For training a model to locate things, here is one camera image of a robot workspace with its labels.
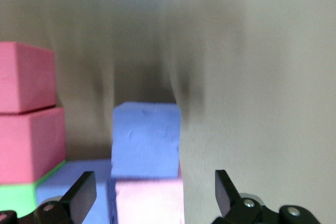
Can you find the purple foam cube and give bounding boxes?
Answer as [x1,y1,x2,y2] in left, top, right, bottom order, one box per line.
[35,159,114,224]
[111,101,182,180]

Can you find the red foam cube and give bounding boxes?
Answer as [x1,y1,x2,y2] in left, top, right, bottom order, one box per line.
[0,107,67,184]
[0,41,58,116]

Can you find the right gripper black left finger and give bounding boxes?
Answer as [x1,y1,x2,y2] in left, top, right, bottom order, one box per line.
[0,170,97,224]

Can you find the green foam cube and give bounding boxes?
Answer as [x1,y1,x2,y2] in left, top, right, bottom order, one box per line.
[0,159,67,217]

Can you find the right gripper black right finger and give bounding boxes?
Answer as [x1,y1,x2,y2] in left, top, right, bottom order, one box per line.
[212,169,321,224]

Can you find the pink foam cube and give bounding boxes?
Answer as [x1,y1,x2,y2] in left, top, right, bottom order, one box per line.
[108,177,186,224]

